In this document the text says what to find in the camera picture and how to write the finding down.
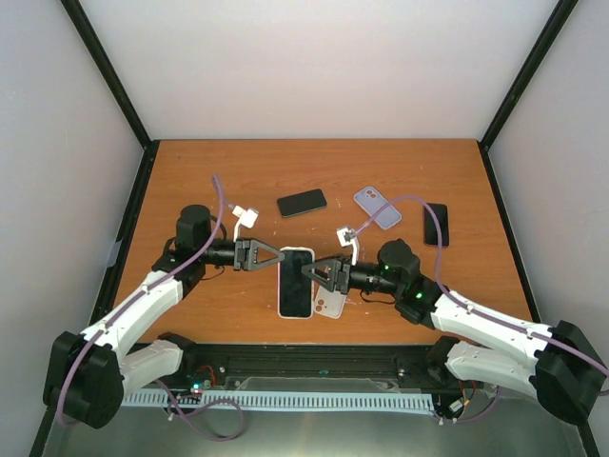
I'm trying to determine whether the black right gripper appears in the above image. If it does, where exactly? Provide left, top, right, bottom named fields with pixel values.
left=302, top=253, right=402, bottom=295

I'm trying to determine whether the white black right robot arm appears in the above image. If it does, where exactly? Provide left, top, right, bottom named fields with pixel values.
left=301, top=239, right=608, bottom=426

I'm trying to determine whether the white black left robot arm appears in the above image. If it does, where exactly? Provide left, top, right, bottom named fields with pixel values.
left=43, top=205, right=285, bottom=428

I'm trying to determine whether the lavender phone case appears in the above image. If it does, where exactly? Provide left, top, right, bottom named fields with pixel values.
left=353, top=186, right=403, bottom=231

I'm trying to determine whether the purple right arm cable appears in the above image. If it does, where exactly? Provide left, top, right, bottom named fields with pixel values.
left=349, top=193, right=609, bottom=425

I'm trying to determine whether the light blue cable duct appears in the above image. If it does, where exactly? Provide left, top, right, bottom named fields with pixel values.
left=121, top=389, right=437, bottom=411

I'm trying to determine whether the green-edged black phone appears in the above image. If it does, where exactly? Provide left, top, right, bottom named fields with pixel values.
left=277, top=189, right=327, bottom=218

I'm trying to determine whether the white-edged black phone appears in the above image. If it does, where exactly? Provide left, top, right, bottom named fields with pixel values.
left=278, top=248, right=315, bottom=319

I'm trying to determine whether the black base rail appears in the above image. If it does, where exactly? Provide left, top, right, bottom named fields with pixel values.
left=64, top=342, right=572, bottom=396

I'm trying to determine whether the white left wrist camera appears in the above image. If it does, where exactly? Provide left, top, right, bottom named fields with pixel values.
left=231, top=205, right=259, bottom=242

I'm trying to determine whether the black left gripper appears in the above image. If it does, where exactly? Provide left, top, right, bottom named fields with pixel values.
left=199, top=237, right=285, bottom=271

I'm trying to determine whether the red-edged black phone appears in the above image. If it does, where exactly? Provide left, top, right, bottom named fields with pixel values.
left=423, top=203, right=450, bottom=248

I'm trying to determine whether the black left frame post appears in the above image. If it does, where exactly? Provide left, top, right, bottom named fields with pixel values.
left=59, top=0, right=153, bottom=149

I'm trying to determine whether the cream phone case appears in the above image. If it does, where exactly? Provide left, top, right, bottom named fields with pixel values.
left=276, top=245, right=317, bottom=322
left=313, top=286, right=346, bottom=319

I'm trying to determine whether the black corner frame post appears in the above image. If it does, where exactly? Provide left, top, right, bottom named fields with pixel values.
left=479, top=0, right=581, bottom=149

